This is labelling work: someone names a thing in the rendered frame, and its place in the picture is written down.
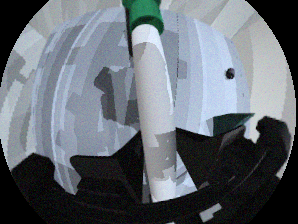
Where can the green cup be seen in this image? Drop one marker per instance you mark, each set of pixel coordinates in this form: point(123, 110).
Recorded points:
point(144, 12)

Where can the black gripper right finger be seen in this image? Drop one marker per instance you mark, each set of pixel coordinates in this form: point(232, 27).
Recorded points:
point(200, 152)

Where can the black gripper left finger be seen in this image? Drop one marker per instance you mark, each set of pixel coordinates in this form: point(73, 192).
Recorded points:
point(126, 165)

